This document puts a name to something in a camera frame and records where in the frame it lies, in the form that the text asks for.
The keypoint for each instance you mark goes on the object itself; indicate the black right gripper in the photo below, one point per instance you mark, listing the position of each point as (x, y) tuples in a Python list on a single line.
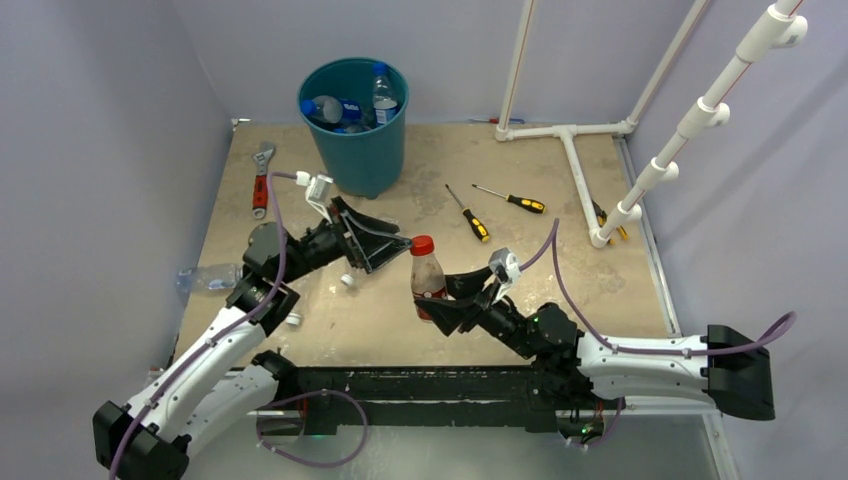
[(449, 314)]

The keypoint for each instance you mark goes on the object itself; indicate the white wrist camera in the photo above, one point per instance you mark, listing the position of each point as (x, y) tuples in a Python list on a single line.
[(317, 190), (505, 266)]

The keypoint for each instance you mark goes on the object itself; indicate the red blue pen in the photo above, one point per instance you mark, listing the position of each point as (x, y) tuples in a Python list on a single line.
[(497, 120)]

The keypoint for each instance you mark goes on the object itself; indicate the short yellow black screwdriver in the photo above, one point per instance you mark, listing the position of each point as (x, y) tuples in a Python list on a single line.
[(479, 229)]

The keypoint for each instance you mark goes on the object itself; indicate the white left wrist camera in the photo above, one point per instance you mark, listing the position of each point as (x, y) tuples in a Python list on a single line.
[(317, 190)]

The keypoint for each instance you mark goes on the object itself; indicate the clear bottle at left edge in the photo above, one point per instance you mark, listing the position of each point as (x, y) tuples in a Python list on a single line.
[(210, 278)]

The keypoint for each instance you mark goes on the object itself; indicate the red cap small bottle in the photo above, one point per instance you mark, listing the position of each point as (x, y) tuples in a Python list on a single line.
[(427, 276)]

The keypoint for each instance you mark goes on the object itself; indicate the black metal base frame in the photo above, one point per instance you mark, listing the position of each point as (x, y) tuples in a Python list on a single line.
[(330, 397)]

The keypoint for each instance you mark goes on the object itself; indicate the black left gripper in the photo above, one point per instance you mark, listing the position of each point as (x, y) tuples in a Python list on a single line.
[(372, 237)]

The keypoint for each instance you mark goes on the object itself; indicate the teal plastic bin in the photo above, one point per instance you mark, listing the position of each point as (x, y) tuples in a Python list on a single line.
[(365, 160)]

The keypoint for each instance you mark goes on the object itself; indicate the long yellow black screwdriver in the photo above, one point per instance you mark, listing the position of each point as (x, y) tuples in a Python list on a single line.
[(525, 203)]

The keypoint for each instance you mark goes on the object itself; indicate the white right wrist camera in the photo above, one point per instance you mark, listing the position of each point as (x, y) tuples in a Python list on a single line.
[(505, 266)]

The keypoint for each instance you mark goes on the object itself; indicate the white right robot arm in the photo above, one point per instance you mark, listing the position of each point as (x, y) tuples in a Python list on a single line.
[(722, 368)]

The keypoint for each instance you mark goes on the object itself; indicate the clear bottle white cap left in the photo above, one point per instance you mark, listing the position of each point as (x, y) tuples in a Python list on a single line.
[(293, 319)]

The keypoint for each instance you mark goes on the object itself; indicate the red handled adjustable wrench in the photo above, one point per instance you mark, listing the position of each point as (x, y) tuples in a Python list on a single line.
[(260, 191)]

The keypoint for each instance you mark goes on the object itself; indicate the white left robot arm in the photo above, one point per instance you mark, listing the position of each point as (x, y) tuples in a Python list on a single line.
[(154, 433)]

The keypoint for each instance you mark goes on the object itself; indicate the Pepsi bottle blue cap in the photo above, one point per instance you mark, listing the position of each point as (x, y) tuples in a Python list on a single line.
[(384, 98)]

